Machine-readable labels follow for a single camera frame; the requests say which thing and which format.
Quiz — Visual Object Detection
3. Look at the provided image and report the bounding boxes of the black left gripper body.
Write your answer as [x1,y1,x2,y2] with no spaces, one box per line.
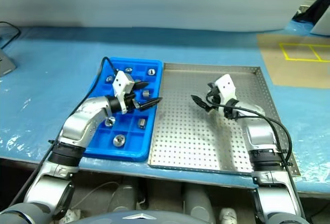
[123,89,142,111]

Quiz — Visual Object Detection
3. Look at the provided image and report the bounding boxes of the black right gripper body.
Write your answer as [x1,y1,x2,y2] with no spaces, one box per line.
[206,89,224,108]

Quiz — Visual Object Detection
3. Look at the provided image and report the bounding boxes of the blue compartment tray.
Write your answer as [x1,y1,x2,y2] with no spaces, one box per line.
[82,57,164,162]

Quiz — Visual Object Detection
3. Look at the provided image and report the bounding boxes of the perforated metal tray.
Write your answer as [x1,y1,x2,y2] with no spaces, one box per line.
[147,62,302,177]

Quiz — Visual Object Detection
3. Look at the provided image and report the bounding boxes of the brown cardboard sheet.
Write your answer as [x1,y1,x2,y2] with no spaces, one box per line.
[256,33,330,89]

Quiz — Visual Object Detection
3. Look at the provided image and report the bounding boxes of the grey rounded shape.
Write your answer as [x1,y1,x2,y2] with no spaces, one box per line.
[107,177,145,213]
[183,182,216,224]

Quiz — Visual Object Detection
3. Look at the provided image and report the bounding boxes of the yellow tape outline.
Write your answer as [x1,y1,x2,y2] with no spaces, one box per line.
[279,42,330,63]

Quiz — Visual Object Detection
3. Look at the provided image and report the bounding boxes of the white rounded object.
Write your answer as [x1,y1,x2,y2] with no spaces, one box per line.
[219,207,238,224]

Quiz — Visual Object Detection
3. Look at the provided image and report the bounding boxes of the grey robot torso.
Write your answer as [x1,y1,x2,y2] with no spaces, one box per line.
[74,210,181,224]

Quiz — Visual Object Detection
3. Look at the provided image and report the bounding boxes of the white board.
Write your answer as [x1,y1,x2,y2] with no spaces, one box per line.
[309,7,330,37]

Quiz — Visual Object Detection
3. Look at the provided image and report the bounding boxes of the black leaning panel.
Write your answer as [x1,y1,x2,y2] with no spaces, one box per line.
[291,0,330,26]

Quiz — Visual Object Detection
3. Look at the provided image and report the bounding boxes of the white crumpled material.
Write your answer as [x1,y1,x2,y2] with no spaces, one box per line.
[63,207,83,222]

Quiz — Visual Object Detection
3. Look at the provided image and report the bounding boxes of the grey metal device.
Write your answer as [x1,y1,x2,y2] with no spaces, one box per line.
[0,48,17,77]

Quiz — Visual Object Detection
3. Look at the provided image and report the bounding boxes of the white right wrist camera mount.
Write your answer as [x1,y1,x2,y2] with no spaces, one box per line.
[213,73,237,107]

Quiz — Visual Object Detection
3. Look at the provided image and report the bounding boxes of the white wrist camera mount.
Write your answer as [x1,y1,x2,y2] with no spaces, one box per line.
[213,73,237,107]
[112,71,135,114]

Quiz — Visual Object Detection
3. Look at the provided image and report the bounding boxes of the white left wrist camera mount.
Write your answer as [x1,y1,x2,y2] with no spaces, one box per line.
[112,71,135,114]

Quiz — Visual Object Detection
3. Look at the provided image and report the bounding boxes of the thin white cable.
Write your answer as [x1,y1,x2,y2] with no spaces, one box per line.
[71,181,121,209]

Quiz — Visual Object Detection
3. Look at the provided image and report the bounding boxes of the thin black cable loop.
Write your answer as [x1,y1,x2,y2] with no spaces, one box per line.
[0,21,21,50]

